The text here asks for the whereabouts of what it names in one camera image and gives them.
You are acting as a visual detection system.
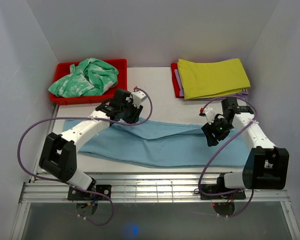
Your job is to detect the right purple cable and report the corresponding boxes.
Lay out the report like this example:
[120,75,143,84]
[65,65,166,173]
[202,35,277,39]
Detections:
[197,96,260,219]

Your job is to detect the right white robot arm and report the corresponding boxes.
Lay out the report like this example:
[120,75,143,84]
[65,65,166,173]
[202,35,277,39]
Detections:
[197,97,290,199]

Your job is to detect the red plastic bin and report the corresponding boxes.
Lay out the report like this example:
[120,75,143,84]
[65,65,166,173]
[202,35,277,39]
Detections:
[48,58,128,106]

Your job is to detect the light blue trousers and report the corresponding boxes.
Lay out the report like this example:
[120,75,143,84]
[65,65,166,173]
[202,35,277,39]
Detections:
[64,116,252,169]

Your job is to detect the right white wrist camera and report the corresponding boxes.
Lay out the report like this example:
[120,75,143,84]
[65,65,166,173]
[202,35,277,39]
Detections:
[199,107,217,125]

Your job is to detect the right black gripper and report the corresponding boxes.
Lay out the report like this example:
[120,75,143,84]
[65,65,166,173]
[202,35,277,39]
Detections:
[201,116,234,147]

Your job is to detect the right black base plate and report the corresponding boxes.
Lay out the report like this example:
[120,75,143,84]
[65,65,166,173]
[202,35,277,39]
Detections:
[193,184,246,202]

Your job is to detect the aluminium rail frame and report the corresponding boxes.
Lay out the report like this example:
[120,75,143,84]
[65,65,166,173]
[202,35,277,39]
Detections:
[11,99,300,240]

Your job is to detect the red folded trousers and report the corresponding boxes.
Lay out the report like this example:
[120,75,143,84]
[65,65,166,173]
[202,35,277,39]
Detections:
[170,62,184,99]

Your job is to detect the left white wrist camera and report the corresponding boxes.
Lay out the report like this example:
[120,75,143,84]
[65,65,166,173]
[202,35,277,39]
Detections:
[131,90,148,108]

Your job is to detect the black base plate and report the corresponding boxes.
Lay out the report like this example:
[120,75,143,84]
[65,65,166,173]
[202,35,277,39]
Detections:
[67,184,112,201]
[193,184,246,202]

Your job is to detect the purple cable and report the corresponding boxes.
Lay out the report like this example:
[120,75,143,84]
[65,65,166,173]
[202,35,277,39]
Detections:
[16,86,155,226]
[197,96,260,219]

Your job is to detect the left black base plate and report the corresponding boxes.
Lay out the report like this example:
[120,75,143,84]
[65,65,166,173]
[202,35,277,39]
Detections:
[67,184,112,201]

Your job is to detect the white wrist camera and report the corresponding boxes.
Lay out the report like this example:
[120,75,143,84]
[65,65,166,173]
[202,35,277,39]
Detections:
[199,107,217,125]
[131,90,148,108]

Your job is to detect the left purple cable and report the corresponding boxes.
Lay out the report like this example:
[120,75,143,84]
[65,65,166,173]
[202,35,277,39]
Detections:
[16,86,155,226]

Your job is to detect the lilac folded trousers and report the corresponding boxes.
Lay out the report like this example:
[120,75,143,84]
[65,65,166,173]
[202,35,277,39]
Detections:
[174,57,250,101]

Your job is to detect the green white patterned trousers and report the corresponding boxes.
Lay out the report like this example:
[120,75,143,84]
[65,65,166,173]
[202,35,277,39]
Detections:
[48,58,119,98]

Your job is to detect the yellow folded trousers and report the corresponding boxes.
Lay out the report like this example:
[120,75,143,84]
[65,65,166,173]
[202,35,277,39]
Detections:
[177,57,251,100]

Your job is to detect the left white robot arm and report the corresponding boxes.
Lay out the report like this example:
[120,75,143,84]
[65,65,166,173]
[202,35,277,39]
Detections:
[39,89,148,200]

